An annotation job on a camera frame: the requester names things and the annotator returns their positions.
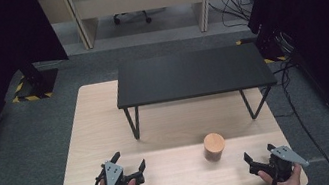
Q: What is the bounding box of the wooden cylinder canister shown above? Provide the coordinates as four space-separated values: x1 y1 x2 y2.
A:
200 130 229 164

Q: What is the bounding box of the black office chair base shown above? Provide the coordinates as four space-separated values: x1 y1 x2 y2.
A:
111 4 171 31

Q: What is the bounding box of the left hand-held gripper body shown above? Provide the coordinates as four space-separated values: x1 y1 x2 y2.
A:
96 155 147 185

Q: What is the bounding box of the black low shelf table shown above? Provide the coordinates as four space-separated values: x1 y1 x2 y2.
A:
109 37 284 143

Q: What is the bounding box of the black stand base striped tape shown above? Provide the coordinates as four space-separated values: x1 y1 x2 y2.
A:
6 57 64 105

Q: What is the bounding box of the black floor cable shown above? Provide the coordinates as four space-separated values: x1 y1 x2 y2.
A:
263 55 329 185

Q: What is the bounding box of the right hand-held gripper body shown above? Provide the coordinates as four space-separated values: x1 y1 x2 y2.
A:
245 141 313 185

